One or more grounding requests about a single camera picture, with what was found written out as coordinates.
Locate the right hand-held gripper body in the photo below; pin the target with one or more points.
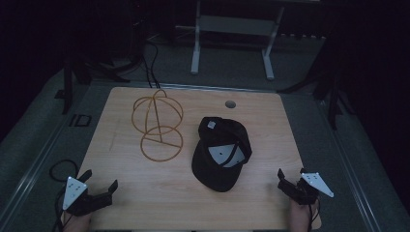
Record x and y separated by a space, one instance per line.
304 191

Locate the person's left hand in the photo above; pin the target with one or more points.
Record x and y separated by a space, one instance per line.
76 223

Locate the black baseball cap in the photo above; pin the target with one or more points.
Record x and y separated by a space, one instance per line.
222 151

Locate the black tripod stand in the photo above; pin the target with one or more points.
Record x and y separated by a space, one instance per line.
67 92
332 106

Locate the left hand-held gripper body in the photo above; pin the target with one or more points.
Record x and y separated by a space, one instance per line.
73 191

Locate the person's right hand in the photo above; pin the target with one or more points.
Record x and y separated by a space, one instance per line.
299 216

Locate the black floor bracket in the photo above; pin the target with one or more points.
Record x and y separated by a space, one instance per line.
80 121

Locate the white metal stand frame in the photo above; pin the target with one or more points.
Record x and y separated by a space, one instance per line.
195 48

